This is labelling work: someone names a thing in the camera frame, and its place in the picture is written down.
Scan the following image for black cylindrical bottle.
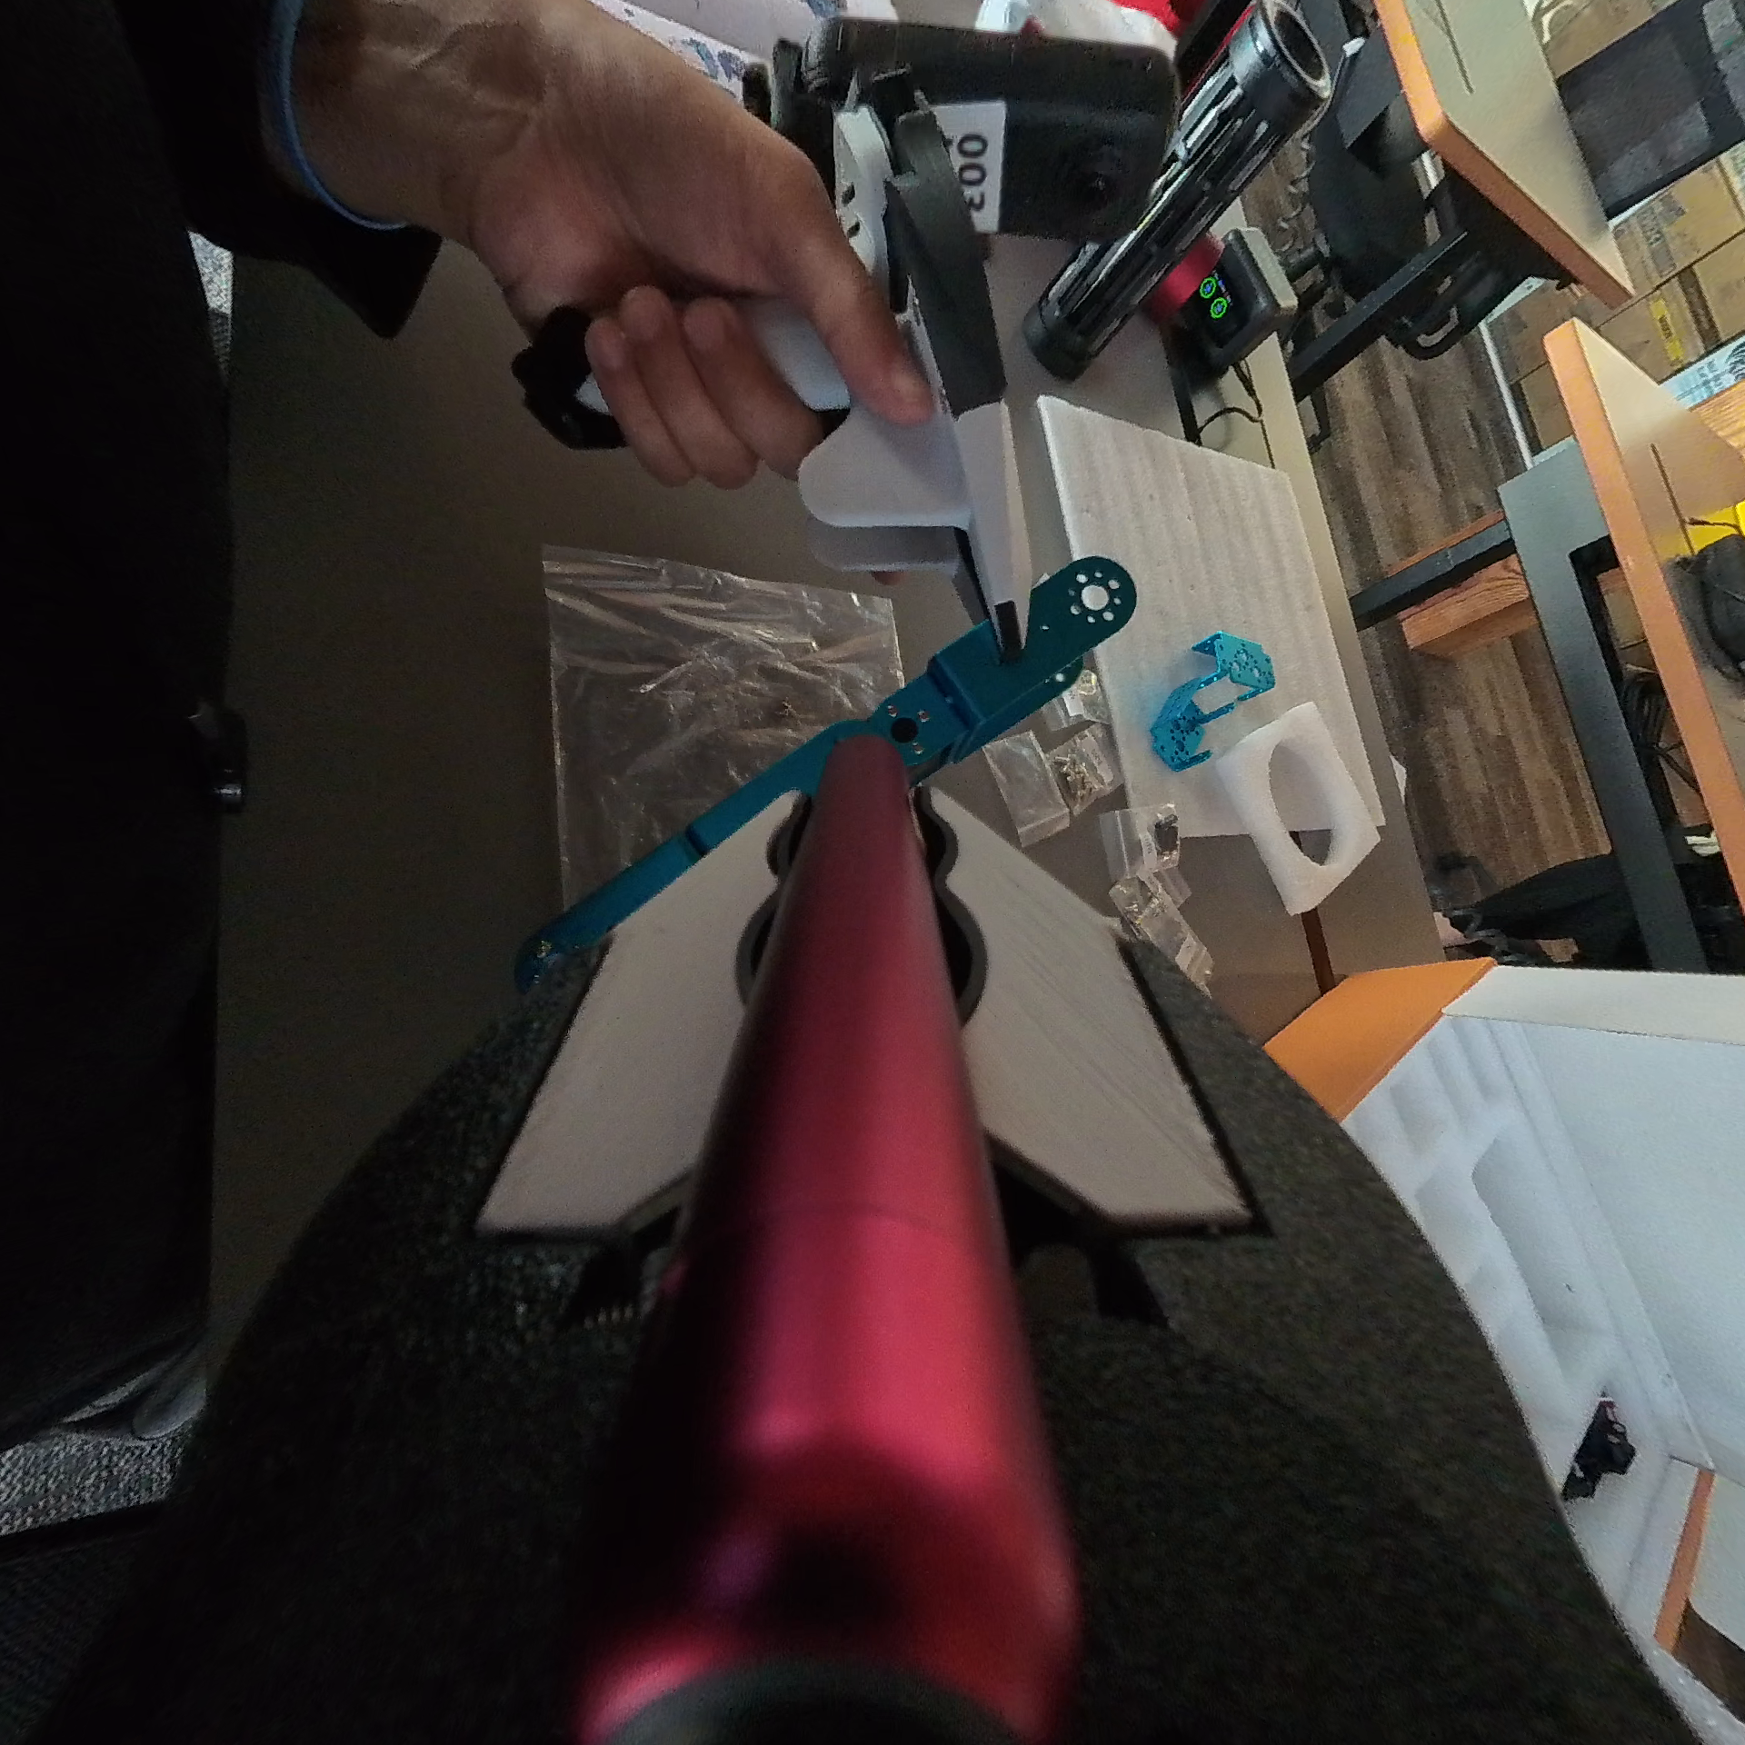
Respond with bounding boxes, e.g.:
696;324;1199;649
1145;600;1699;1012
1024;0;1335;378

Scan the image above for orange and white cardboard box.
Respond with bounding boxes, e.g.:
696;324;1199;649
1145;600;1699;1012
1261;956;1745;1680

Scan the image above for person's left hand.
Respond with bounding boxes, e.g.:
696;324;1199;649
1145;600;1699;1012
295;0;944;493

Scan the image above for pile of small screw bags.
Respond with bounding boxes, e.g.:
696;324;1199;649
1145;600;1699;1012
984;668;1215;996

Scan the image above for white foam frame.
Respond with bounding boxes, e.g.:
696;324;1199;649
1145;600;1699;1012
1218;700;1380;913

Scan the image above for blue metal bracket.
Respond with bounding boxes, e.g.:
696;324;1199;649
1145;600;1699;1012
1148;631;1286;778

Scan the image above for black charger with green display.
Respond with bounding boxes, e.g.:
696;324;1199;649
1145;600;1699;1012
1180;229;1291;374

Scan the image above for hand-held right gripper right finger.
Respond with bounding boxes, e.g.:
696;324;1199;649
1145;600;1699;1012
907;789;1257;1233

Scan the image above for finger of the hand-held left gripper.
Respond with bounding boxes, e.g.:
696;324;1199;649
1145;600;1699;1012
954;398;1028;651

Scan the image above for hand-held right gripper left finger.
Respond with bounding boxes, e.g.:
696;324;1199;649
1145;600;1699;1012
479;789;819;1244

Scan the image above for red metal cylinder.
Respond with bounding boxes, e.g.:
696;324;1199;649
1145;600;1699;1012
1126;224;1226;325

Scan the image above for person's black-clad torso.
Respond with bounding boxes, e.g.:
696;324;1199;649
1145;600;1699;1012
0;0;261;1448

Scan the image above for grey work desk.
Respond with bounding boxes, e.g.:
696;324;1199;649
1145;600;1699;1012
205;0;1448;1364

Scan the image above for desk with orange edge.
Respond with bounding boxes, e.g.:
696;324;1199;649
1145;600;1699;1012
1540;319;1745;902
1371;0;1640;309

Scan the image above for white ribbed foam sheet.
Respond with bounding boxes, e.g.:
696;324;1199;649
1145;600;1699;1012
1036;393;1390;834

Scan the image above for person's left forearm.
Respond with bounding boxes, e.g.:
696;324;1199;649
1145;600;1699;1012
136;0;445;340

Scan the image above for clear plastic bag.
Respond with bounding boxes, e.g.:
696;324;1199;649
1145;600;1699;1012
540;545;907;908

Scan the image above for red electric screwdriver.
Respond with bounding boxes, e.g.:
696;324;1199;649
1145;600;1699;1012
573;741;1093;1745

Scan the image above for small black component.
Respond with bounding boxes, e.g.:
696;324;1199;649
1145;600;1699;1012
1564;1395;1640;1502

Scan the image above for blue toy robot arm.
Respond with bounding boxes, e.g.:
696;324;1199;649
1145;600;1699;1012
516;551;1138;993

